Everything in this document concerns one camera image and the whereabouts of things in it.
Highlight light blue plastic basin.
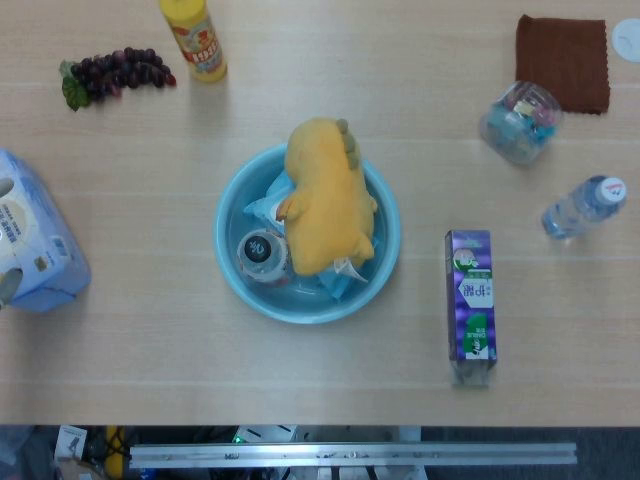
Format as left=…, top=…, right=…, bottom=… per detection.
left=214, top=142, right=403, bottom=325

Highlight clear jar of clips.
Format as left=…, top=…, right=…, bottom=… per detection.
left=478, top=80, right=565, bottom=167

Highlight purple toothpaste box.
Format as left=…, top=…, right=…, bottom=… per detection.
left=444, top=228, right=500, bottom=389

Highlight clear water bottle white cap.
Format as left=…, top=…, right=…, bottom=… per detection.
left=540, top=174, right=628, bottom=245

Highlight brown folded cloth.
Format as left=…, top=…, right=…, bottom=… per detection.
left=514, top=13, right=612, bottom=116

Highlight blue wet wipes pack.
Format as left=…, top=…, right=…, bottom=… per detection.
left=243, top=169, right=382, bottom=304

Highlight white round cable grommet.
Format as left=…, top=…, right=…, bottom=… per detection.
left=610, top=18, right=640, bottom=64

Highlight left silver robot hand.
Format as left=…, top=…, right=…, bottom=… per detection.
left=0, top=177, right=25, bottom=311

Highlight blue tissue paper pack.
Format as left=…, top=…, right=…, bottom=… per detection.
left=0, top=147, right=93, bottom=314

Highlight clear drink bottle black cap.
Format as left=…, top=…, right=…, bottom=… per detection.
left=235, top=227, right=296, bottom=290

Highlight yellow plush dinosaur toy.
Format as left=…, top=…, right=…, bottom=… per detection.
left=282, top=116, right=379, bottom=276

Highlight purple plastic grape bunch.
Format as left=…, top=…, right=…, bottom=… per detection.
left=58, top=46, right=178, bottom=113

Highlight aluminium profile rail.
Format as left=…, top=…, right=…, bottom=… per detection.
left=128, top=441, right=579, bottom=470

